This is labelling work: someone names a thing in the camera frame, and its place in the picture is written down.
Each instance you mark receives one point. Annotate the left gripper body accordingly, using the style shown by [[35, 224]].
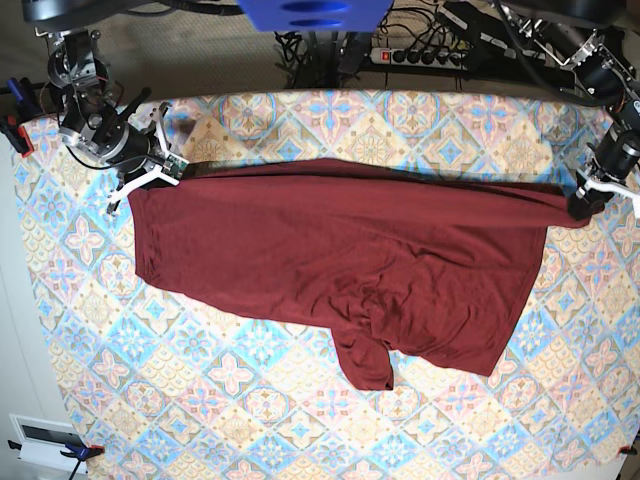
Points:
[[604, 177]]

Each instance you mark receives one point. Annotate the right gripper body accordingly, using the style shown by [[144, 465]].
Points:
[[128, 151]]

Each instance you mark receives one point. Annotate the maroon t-shirt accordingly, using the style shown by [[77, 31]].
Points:
[[384, 260]]

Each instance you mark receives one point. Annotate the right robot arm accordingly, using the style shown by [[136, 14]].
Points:
[[93, 122]]

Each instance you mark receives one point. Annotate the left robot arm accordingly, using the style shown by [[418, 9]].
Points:
[[579, 36]]

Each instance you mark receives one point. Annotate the orange right clamp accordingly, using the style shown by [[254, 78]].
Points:
[[629, 450]]

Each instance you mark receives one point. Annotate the blue orange lower clamp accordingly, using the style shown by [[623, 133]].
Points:
[[75, 452]]

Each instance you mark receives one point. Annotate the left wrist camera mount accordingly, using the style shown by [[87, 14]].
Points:
[[588, 183]]

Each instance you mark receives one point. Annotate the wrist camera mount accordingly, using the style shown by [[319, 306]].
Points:
[[588, 183], [169, 174]]

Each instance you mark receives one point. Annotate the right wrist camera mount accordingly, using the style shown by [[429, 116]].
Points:
[[169, 174]]

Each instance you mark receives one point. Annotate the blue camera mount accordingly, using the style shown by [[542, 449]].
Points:
[[315, 15]]

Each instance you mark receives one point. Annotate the black power strip red switch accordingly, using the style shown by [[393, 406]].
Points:
[[428, 57]]

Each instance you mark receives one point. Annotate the white wall socket plate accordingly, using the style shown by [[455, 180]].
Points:
[[42, 442]]

